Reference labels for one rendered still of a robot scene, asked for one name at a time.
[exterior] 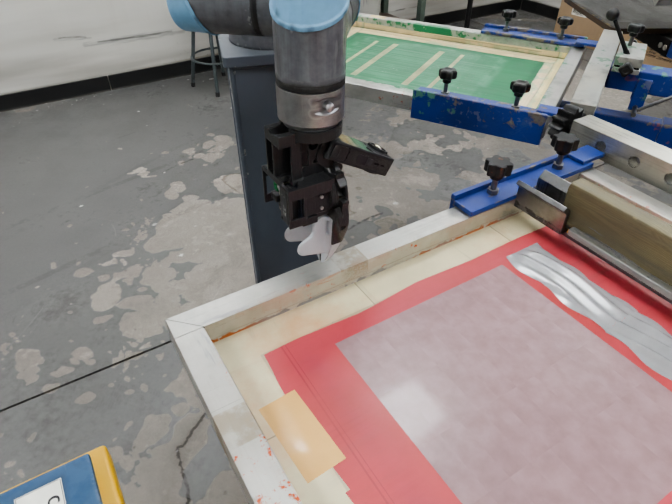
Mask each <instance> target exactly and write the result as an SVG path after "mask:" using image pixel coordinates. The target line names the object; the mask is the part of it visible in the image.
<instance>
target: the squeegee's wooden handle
mask: <svg viewBox="0 0 672 504"><path fill-rule="evenodd" d="M563 206H565V207H567V208H568V210H569V211H570V214H569V217H568V220H567V223H566V226H565V227H566V228H567V229H570V228H572V227H576V228H577V229H579V230H580V231H582V232H584V233H585V234H587V235H589V236H590V237H592V238H593V239H595V240H597V241H598V242H600V243H602V244H603V245H605V246H607V247H608V248H610V249H611V250H613V251H615V252H616V253H618V254H620V255H621V256H623V257H625V258H626V259H628V260H629V261H631V262H633V263H634V264H636V265H638V266H639V267H641V268H642V269H644V270H646V271H647V272H649V273H651V274H652V275H654V276H656V277H657V278H659V279H660V280H662V281H664V282H665V283H667V284H669V285H670V286H672V225H670V224H668V223H667V222H665V221H663V220H661V219H659V218H657V217H655V216H653V215H651V214H650V213H648V212H646V211H644V210H642V209H640V208H638V207H636V206H634V205H633V204H631V203H629V202H627V201H625V200H623V199H621V198H619V197H617V196H616V195H614V194H612V193H610V192H608V191H606V190H604V189H602V188H600V187H599V186H597V185H595V184H593V183H591V182H589V181H587V180H585V179H583V178H580V179H578V180H576V181H574V182H572V183H571V184H570V186H569V188H568V191H567V194H566V197H565V200H564V203H563Z"/></svg>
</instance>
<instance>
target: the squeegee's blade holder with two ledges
mask: <svg viewBox="0 0 672 504"><path fill-rule="evenodd" d="M567 234H568V235H569V236H570V237H572V238H573V239H575V240H577V241H578V242H580V243H581V244H583V245H585V246H586V247H588V248H589V249H591V250H592V251H594V252H596V253H597V254H599V255H600V256H602V257H604V258H605V259H607V260H608V261H610V262H612V263H613V264H615V265H616V266H618V267H619V268H621V269H623V270H624V271H626V272H627V273H629V274H631V275H632V276H634V277H635V278H637V279H638V280H640V281H642V282H643V283H645V284H646V285H648V286H650V287H651V288H653V289H654V290H656V291H657V292H659V293H661V294H662V295H664V296H665V297H667V298H669V299H670V300H672V286H670V285H669V284H667V283H665V282H664V281H662V280H660V279H659V278H657V277H656V276H654V275H652V274H651V273H649V272H647V271H646V270H644V269H642V268H641V267H639V266H638V265H636V264H634V263H633V262H631V261H629V260H628V259H626V258H625V257H623V256H621V255H620V254H618V253H616V252H615V251H613V250H611V249H610V248H608V247H607V246H605V245H603V244H602V243H600V242H598V241H597V240H595V239H593V238H592V237H590V236H589V235H587V234H585V233H584V232H582V231H580V230H579V229H577V228H576V227H572V228H570V229H569V230H568V233H567Z"/></svg>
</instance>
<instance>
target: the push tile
mask: <svg viewBox="0 0 672 504"><path fill-rule="evenodd" d="M0 504H103V502H102V498H101V494H100V490H99V486H98V483H97V479H96V475H95V471H94V467H93V463H92V460H91V457H90V455H89V454H85V455H83V456H81V457H78V458H76V459H74V460H72V461H70V462H68V463H66V464H63V465H61V466H59V467H57V468H55V469H53V470H51V471H48V472H46V473H44V474H42V475H40V476H38V477H36V478H34V479H31V480H29V481H27V482H25V483H23V484H21V485H19V486H16V487H14V488H12V489H10V490H8V491H6V492H4V493H1V494H0Z"/></svg>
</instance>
